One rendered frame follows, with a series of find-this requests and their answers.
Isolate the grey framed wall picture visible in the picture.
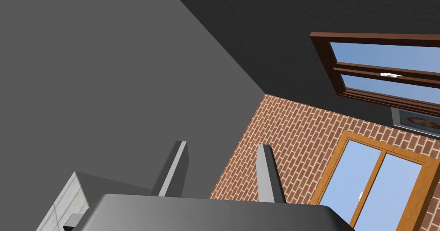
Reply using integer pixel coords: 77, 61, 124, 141
391, 107, 440, 141

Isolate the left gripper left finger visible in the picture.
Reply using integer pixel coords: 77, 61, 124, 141
150, 141, 189, 198

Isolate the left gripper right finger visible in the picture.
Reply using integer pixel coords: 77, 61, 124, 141
257, 144, 287, 204

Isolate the light wood framed window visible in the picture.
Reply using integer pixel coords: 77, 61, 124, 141
309, 131, 440, 231

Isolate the white cupboard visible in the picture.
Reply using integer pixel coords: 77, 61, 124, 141
35, 171, 152, 231

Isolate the dark brown framed window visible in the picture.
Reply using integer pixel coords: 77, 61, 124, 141
309, 32, 440, 117

